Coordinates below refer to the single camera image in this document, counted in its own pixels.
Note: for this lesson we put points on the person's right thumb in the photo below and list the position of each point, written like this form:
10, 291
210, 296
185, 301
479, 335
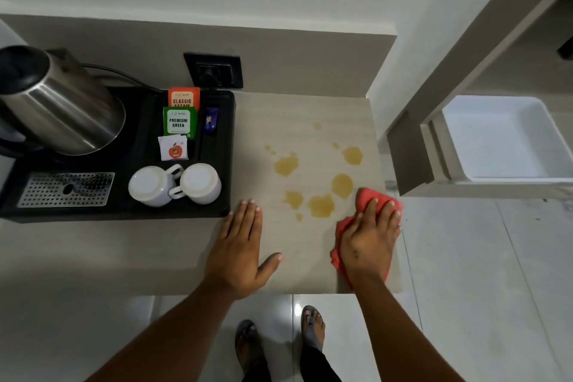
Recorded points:
350, 227

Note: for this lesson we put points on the green tea bag packet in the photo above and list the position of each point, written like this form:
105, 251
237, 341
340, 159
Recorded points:
179, 123

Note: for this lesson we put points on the red cleaning cloth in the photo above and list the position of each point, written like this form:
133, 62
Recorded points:
365, 197

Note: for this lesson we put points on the person's right little finger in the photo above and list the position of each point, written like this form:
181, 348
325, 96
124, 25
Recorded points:
396, 236

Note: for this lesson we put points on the orange tea bag packet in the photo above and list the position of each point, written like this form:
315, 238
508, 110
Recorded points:
184, 97

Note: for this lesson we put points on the person's left thumb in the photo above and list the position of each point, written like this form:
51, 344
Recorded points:
271, 267

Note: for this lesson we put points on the white ceramic cup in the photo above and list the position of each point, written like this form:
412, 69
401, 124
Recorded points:
150, 187
199, 184

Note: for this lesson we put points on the black wall socket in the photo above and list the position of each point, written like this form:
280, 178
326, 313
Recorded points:
214, 70

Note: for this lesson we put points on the person's right hand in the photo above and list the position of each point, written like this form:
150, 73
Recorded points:
367, 247

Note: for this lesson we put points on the person's left little finger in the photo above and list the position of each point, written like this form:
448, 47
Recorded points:
228, 227

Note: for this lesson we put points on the person's right middle finger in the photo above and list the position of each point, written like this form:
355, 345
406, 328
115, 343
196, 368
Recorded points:
387, 215

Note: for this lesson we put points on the black plastic tray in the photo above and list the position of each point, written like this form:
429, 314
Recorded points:
134, 158

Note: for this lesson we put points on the black trousers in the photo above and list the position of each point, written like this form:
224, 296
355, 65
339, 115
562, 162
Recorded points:
318, 366

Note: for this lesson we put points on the dark sandal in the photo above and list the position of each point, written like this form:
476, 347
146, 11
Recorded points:
248, 346
312, 328

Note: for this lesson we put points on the person's left forearm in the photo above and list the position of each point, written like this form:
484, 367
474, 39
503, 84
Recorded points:
170, 337

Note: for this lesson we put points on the person's left middle finger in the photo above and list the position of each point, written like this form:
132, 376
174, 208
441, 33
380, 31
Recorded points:
250, 220

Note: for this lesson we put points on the person's left hand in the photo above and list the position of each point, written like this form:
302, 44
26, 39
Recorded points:
235, 256

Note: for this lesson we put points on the dark blue sachet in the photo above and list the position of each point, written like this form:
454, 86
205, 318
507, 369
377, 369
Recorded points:
211, 120

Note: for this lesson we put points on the stainless steel electric kettle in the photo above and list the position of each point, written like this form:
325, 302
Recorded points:
62, 104

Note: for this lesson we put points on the grey wooden cabinet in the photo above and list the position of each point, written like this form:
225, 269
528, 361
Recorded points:
452, 95

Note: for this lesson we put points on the white sachet with apple print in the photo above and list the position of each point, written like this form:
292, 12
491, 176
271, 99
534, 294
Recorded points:
172, 149

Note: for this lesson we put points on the brown tea spill spots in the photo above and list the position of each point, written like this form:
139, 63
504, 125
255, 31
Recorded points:
320, 206

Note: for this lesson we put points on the white plastic bin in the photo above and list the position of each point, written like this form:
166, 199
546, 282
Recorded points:
501, 140

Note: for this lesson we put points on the person's right forearm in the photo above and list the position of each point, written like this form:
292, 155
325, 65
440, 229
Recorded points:
403, 337

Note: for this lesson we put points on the perforated metal drip grate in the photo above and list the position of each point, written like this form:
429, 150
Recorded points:
62, 189

